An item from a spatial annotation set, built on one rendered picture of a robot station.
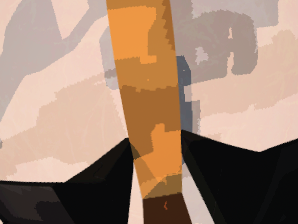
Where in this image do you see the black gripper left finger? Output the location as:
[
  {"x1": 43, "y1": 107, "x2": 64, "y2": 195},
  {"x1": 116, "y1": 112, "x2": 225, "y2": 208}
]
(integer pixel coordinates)
[{"x1": 0, "y1": 137, "x2": 134, "y2": 224}]

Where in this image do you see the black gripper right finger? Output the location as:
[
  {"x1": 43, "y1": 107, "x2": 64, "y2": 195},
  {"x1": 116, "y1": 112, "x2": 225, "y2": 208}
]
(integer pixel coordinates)
[{"x1": 181, "y1": 129, "x2": 298, "y2": 224}]

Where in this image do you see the orange bar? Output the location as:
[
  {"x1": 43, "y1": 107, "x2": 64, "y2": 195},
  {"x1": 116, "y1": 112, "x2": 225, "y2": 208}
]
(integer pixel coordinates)
[{"x1": 106, "y1": 0, "x2": 193, "y2": 224}]

